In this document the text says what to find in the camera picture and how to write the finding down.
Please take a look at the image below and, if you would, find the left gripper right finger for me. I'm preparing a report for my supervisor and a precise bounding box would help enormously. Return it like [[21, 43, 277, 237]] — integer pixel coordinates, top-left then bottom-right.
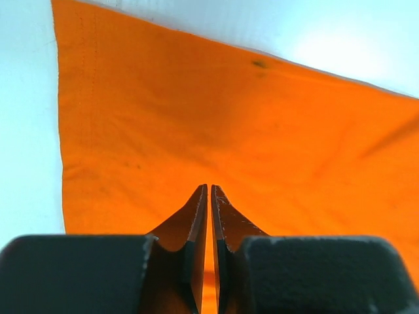
[[211, 185, 418, 313]]

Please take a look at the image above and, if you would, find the orange t shirt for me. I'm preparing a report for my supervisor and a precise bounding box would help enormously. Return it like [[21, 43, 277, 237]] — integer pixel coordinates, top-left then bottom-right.
[[52, 1, 418, 313]]

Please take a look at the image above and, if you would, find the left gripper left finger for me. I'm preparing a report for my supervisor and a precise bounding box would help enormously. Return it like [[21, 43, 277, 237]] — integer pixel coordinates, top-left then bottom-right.
[[1, 184, 208, 313]]

